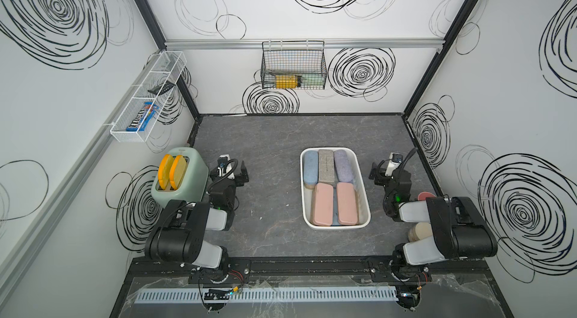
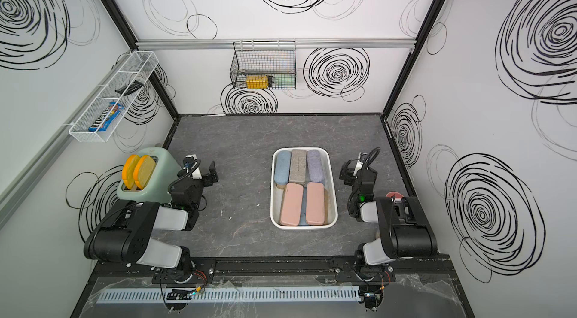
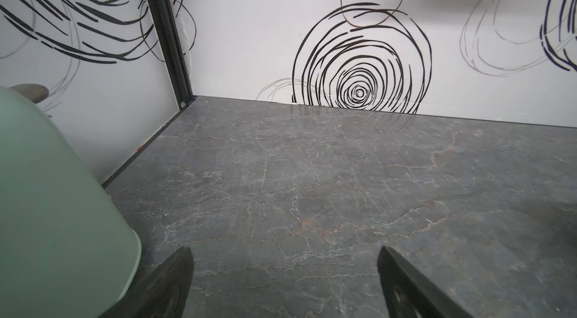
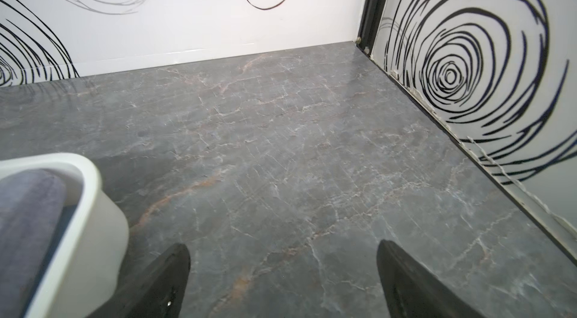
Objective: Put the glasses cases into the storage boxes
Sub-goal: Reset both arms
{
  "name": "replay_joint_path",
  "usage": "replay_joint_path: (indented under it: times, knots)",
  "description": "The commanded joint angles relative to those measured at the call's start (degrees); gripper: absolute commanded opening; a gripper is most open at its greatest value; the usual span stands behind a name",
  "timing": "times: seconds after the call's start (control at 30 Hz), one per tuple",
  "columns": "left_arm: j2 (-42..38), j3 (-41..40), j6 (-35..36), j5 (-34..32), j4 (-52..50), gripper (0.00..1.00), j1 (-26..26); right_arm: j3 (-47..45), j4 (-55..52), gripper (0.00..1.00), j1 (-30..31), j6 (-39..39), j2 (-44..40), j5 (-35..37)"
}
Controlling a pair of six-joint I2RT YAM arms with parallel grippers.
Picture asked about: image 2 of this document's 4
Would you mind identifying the black corrugated cable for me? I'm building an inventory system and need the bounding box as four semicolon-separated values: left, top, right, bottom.
360;146;382;172
167;157;201;195

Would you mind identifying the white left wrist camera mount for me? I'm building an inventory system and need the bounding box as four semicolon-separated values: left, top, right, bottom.
183;154;201;179

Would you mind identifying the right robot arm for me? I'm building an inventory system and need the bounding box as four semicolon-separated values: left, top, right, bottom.
339;159;438;277

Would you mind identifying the orange toast slice right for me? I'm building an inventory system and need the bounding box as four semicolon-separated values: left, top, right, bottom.
133;155;156;190

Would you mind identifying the orange toast slice left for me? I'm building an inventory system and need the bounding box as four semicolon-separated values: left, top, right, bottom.
122;154;141;190

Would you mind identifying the black corrugated left cable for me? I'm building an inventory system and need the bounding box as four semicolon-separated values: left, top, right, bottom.
167;157;201;195

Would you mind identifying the green item in basket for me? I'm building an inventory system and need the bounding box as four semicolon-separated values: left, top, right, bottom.
271;73;296;90

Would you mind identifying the pink cup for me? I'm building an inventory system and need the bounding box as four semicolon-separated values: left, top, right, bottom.
386;192;404;199

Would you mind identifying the lavender glasses case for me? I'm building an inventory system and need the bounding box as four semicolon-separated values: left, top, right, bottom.
307;149;325;183

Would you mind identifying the orange toast slice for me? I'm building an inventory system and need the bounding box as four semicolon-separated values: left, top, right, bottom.
133;155;156;190
122;154;141;190

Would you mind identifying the black remote on shelf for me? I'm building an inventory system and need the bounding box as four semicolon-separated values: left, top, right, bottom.
115;80;144;96

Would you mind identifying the blue glasses case narrow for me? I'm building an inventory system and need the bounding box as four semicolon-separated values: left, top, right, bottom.
273;151;292;189

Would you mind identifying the white slotted cable duct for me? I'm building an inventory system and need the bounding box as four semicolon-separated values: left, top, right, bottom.
96;286;361;304

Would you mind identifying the black wire wall basket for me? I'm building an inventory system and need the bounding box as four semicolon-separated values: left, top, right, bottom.
229;40;297;90

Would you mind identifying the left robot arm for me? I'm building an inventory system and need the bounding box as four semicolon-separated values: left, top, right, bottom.
84;154;219;284

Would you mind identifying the white plastic storage box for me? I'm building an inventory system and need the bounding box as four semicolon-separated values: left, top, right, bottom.
270;147;338;231

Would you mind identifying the black corrugated right cable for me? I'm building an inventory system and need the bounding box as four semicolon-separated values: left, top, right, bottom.
360;146;382;172

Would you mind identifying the blue snack packet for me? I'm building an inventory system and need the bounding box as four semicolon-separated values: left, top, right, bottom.
88;102;124;132

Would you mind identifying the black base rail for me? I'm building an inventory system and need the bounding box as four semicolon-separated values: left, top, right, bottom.
87;254;458;287

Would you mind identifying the green toaster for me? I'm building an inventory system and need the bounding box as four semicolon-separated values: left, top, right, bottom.
117;147;180;203

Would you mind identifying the white wire wall shelf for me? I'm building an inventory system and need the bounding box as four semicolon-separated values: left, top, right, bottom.
69;51;159;143

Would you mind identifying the pink glasses case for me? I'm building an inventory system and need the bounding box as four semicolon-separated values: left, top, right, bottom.
279;183;304;226
305;182;325;226

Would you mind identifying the beige grey glasses case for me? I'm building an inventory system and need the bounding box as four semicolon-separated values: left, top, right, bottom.
289;149;307;184

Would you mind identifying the yellow item in basket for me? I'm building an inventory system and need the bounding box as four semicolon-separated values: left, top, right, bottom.
245;75;270;90

